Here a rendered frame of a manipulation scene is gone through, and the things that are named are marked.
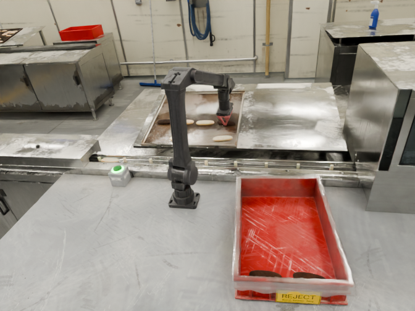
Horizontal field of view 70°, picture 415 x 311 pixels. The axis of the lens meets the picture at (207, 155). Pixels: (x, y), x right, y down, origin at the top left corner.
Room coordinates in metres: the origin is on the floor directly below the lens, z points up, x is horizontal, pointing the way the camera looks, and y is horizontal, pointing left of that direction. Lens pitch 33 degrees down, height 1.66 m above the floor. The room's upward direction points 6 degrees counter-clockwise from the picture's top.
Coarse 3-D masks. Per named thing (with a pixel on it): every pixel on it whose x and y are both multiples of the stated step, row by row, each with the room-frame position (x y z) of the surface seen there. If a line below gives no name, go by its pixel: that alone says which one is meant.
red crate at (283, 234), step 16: (256, 208) 0.86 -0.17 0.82; (272, 208) 0.85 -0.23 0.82; (288, 208) 0.84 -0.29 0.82; (304, 208) 0.84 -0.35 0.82; (256, 224) 0.78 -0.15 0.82; (272, 224) 0.77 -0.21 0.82; (288, 224) 0.76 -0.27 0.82; (304, 224) 0.75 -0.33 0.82; (320, 224) 0.75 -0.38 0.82; (256, 240) 0.71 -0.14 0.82; (272, 240) 0.70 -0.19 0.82; (288, 240) 0.69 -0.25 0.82; (304, 240) 0.68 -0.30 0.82; (320, 240) 0.68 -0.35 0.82; (256, 256) 0.64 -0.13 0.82; (272, 256) 0.63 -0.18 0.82; (288, 256) 0.63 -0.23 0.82; (304, 256) 0.62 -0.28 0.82; (320, 256) 0.61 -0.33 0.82; (240, 272) 0.59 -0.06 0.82; (288, 272) 0.57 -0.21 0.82; (320, 272) 0.56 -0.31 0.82
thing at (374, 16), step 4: (372, 4) 2.93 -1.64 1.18; (376, 4) 2.90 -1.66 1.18; (376, 8) 2.90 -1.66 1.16; (372, 12) 2.90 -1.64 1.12; (376, 12) 2.88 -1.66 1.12; (372, 16) 2.89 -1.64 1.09; (376, 16) 2.87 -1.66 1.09; (372, 20) 2.88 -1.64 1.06; (376, 20) 2.87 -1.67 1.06; (372, 24) 2.87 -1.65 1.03; (376, 24) 2.87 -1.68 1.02
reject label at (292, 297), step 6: (276, 294) 0.47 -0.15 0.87; (282, 294) 0.47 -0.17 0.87; (288, 294) 0.47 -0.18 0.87; (294, 294) 0.47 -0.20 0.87; (300, 294) 0.46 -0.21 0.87; (306, 294) 0.46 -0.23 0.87; (312, 294) 0.46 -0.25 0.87; (276, 300) 0.47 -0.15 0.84; (282, 300) 0.47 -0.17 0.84; (288, 300) 0.47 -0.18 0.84; (294, 300) 0.47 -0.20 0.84; (300, 300) 0.46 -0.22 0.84; (306, 300) 0.46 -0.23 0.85; (312, 300) 0.46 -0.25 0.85; (318, 300) 0.45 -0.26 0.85
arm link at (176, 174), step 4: (172, 168) 0.97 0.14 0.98; (176, 168) 0.97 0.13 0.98; (180, 168) 0.96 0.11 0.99; (184, 168) 0.96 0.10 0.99; (172, 172) 0.96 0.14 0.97; (176, 172) 0.95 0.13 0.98; (180, 172) 0.95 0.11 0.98; (172, 176) 0.95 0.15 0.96; (176, 176) 0.95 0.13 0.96; (180, 176) 0.94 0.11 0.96; (172, 180) 0.95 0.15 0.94; (176, 180) 0.95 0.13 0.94; (180, 180) 0.94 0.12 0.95; (172, 184) 0.94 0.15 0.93; (176, 184) 0.94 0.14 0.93; (180, 184) 0.93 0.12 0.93; (184, 184) 0.93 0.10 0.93; (172, 188) 0.95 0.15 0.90; (176, 188) 0.94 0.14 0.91; (180, 188) 0.93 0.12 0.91; (184, 188) 0.93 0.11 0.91
